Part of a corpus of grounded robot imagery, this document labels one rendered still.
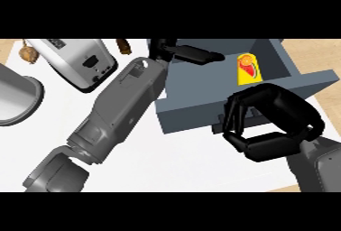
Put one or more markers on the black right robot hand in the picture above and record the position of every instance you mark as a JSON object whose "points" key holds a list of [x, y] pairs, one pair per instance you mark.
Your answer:
{"points": [[288, 108]]}

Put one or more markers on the blue-grey drawer front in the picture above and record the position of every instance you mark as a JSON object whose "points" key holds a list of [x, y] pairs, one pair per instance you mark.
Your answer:
{"points": [[190, 117]]}

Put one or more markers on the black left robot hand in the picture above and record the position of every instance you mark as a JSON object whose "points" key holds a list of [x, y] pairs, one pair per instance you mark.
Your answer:
{"points": [[195, 54]]}

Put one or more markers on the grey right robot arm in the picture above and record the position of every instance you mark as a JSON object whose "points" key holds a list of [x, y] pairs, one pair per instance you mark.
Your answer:
{"points": [[323, 168]]}

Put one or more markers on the grey round appliance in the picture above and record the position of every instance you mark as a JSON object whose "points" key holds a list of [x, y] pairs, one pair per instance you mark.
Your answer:
{"points": [[15, 96]]}

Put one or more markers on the blue-grey open drawer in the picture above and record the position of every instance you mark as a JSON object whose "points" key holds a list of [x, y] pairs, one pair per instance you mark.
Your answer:
{"points": [[199, 84]]}

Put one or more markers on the silver and black toaster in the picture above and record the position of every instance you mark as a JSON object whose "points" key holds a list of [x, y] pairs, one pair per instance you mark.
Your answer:
{"points": [[72, 60]]}

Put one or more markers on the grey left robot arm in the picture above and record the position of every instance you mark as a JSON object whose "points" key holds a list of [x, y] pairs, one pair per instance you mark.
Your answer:
{"points": [[124, 102]]}

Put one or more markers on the dark brown small object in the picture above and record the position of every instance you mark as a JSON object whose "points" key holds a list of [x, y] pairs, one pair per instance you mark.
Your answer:
{"points": [[124, 46]]}

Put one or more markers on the yellow printed cup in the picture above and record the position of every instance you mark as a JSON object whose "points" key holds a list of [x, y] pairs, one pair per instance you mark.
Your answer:
{"points": [[249, 72]]}

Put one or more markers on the tan brown bulb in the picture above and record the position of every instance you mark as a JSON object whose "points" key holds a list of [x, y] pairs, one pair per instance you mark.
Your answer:
{"points": [[28, 54]]}

